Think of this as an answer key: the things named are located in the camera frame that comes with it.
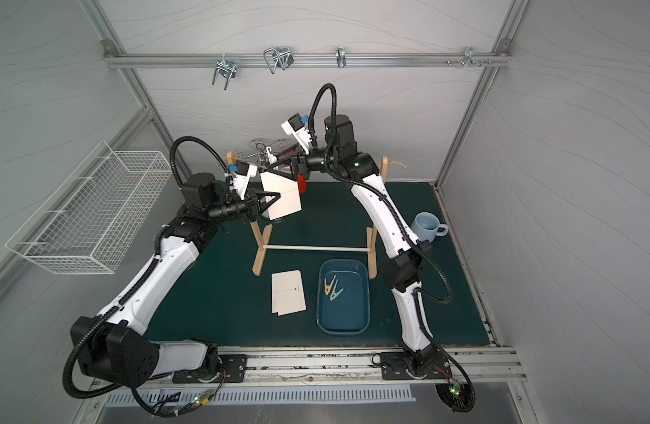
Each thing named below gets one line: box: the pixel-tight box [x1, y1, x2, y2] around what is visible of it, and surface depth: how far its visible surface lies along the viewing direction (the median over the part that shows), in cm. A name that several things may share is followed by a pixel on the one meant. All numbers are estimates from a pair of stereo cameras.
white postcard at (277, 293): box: [271, 272, 284, 317], surface depth 90 cm
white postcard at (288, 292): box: [271, 269, 307, 317], surface depth 91 cm
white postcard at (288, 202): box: [259, 171, 303, 221], surface depth 72 cm
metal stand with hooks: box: [235, 138, 289, 159], surface depth 97 cm
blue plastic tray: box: [316, 258, 370, 336], surface depth 90 cm
